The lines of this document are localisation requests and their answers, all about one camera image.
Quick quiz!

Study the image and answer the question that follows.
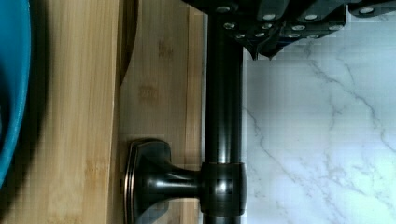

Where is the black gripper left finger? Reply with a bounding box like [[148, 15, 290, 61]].
[[182, 0, 291, 60]]

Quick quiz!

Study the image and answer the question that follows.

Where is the black drawer handle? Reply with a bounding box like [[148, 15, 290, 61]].
[[123, 15, 248, 224]]

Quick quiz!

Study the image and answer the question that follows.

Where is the wooden drawer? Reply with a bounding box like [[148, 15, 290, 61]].
[[118, 0, 207, 224]]

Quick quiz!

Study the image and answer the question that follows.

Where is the blue plate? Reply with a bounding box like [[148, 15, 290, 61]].
[[0, 0, 32, 184]]

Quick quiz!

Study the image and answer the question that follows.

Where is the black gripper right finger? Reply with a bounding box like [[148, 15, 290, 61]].
[[260, 0, 395, 58]]

